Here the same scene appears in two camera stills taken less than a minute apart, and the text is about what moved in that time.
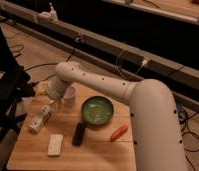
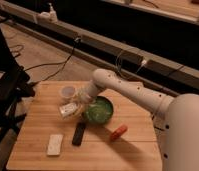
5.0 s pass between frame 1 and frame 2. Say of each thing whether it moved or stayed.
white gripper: moved
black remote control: stayed
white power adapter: stayed
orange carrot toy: stayed
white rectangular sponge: stayed
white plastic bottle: moved
